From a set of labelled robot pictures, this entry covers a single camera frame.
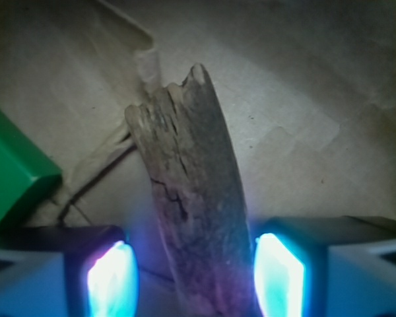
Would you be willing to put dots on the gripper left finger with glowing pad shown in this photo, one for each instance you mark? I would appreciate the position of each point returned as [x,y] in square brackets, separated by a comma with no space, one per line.
[64,271]

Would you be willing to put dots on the green rectangular block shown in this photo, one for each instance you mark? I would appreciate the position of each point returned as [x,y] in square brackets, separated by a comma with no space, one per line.
[27,175]

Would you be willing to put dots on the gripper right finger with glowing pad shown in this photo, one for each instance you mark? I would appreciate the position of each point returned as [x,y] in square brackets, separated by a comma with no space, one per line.
[326,266]

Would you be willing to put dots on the dark brown wood chip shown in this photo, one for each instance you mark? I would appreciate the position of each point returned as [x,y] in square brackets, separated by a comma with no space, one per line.
[184,142]

